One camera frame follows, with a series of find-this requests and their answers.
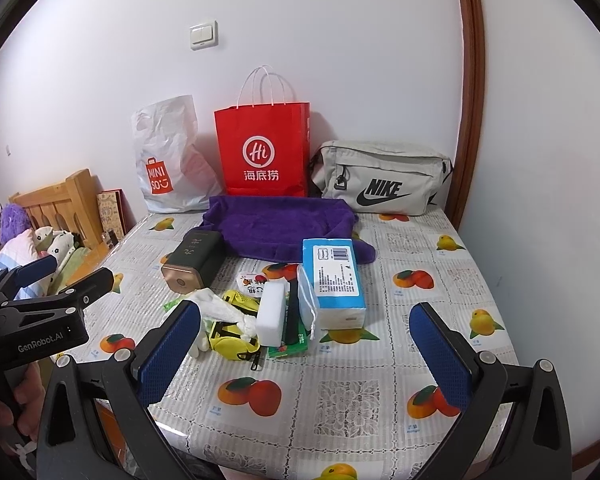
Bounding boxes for grey Nike waist bag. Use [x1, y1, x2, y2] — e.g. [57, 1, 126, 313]
[310, 140, 453, 216]

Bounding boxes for clear plastic pouch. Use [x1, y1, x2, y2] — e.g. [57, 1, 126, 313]
[297, 264, 320, 340]

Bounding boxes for white Miniso plastic bag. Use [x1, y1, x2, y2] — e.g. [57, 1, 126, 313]
[132, 96, 223, 214]

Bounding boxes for white wall switch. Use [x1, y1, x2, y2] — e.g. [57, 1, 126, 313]
[189, 21, 219, 51]

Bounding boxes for red paper Haidilao bag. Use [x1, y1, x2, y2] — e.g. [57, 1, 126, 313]
[213, 64, 312, 198]

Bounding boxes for plush toys pile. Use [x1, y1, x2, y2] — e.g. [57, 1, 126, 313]
[0, 204, 90, 299]

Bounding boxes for dark green rectangular tin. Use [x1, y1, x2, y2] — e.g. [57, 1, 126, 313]
[161, 229, 226, 295]

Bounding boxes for green sachet packet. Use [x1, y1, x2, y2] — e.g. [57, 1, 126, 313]
[268, 278, 310, 359]

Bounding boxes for purple towel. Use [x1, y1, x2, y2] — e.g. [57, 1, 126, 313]
[197, 196, 358, 263]

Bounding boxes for yellow black pouch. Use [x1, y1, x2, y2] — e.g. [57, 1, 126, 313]
[209, 289, 262, 370]

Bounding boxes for wooden bed headboard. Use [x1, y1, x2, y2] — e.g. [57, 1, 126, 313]
[8, 169, 109, 284]

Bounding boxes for brown wooden door frame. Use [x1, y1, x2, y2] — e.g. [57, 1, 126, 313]
[445, 0, 486, 229]

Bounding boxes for white sponge block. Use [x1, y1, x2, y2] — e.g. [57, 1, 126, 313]
[256, 278, 289, 347]

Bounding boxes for person's left hand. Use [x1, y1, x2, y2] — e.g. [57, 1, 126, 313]
[0, 361, 46, 443]

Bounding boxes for blue tissue pack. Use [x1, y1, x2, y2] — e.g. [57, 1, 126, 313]
[301, 238, 366, 330]

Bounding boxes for white fruit snack packet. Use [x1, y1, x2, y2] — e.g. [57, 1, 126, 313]
[236, 272, 268, 300]

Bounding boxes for white socks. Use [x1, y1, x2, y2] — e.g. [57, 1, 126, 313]
[184, 288, 257, 359]

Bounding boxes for fruit print tablecloth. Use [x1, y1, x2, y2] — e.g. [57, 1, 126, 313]
[49, 207, 522, 480]

